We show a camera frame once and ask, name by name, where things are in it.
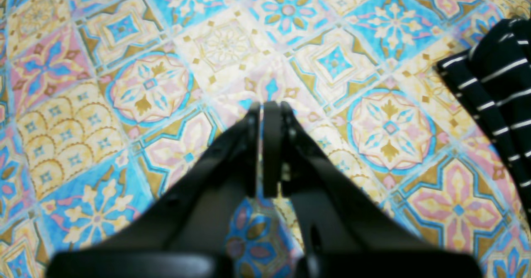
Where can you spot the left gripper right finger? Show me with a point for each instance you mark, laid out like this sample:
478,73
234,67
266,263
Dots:
345,234

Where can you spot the navy white striped T-shirt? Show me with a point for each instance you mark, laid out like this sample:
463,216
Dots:
492,81

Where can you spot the patterned pastel tablecloth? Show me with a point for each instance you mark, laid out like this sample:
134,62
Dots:
105,104

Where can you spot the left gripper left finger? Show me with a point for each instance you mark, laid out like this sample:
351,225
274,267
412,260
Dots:
182,234

